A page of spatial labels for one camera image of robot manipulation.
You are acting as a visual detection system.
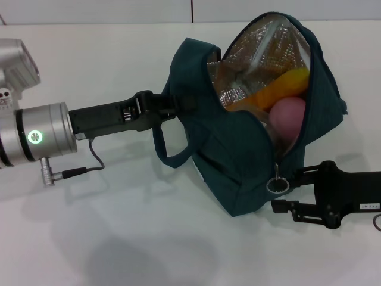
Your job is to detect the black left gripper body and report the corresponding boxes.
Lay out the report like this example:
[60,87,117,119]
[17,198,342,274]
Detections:
[68,97,167,141]

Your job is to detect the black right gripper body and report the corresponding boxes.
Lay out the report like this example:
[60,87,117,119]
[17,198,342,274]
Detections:
[317,160,381,230]

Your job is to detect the pink toy peach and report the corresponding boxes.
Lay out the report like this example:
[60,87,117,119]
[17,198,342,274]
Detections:
[269,97,307,147]

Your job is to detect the dark teal lunch bag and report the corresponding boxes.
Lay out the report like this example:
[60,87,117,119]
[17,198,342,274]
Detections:
[152,11,348,217]

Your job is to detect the yellow toy banana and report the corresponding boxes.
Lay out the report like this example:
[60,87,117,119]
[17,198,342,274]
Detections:
[229,67,310,111]

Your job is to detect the white panel cabinet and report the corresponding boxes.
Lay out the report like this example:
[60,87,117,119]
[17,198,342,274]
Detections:
[0,0,381,27]

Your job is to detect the dark left gripper cable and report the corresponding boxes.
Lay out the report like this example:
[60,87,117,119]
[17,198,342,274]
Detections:
[40,137,105,188]

